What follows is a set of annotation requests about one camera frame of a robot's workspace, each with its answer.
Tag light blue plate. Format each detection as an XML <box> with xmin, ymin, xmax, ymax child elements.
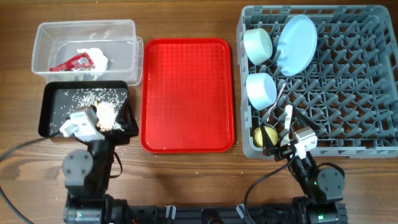
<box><xmin>277</xmin><ymin>14</ymin><xmax>318</xmax><ymax>77</ymax></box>

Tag clear plastic bin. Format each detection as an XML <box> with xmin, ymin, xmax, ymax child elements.
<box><xmin>31</xmin><ymin>19</ymin><xmax>144</xmax><ymax>86</ymax></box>

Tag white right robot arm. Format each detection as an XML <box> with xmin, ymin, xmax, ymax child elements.
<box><xmin>236</xmin><ymin>108</ymin><xmax>348</xmax><ymax>223</ymax></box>

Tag white plastic fork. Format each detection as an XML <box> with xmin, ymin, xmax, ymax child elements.
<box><xmin>266</xmin><ymin>82</ymin><xmax>287</xmax><ymax>121</ymax></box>

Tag rice and food scraps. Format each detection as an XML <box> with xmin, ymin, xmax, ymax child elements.
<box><xmin>48</xmin><ymin>88</ymin><xmax>127</xmax><ymax>134</ymax></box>

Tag white napkin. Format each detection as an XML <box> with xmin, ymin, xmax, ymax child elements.
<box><xmin>76</xmin><ymin>48</ymin><xmax>108</xmax><ymax>80</ymax></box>

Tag yellow plastic cup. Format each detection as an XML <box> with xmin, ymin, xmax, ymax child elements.
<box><xmin>253</xmin><ymin>126</ymin><xmax>279</xmax><ymax>147</ymax></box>

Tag light blue bowl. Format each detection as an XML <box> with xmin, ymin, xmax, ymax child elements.
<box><xmin>246</xmin><ymin>73</ymin><xmax>277</xmax><ymax>111</ymax></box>

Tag white plastic spoon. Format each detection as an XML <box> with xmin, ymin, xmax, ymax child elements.
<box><xmin>280</xmin><ymin>105</ymin><xmax>293</xmax><ymax>146</ymax></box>

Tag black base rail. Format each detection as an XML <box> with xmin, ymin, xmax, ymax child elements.
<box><xmin>71</xmin><ymin>203</ymin><xmax>346</xmax><ymax>224</ymax></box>

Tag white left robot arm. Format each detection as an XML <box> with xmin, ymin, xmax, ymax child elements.
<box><xmin>38</xmin><ymin>100</ymin><xmax>139</xmax><ymax>223</ymax></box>

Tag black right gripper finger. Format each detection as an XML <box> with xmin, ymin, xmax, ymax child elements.
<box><xmin>260</xmin><ymin>123</ymin><xmax>279</xmax><ymax>156</ymax></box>
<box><xmin>294</xmin><ymin>107</ymin><xmax>321</xmax><ymax>131</ymax></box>

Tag grey dishwasher rack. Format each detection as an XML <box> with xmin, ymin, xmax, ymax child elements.
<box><xmin>236</xmin><ymin>5</ymin><xmax>397</xmax><ymax>159</ymax></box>

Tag red plastic tray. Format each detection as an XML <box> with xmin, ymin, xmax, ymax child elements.
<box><xmin>140</xmin><ymin>38</ymin><xmax>235</xmax><ymax>154</ymax></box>

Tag black tray bin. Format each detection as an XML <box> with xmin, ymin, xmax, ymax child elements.
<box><xmin>38</xmin><ymin>81</ymin><xmax>139</xmax><ymax>138</ymax></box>

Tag red wrapper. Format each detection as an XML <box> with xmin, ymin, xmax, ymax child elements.
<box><xmin>49</xmin><ymin>52</ymin><xmax>94</xmax><ymax>72</ymax></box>

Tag green bowl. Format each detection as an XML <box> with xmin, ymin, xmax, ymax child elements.
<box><xmin>243</xmin><ymin>28</ymin><xmax>273</xmax><ymax>65</ymax></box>

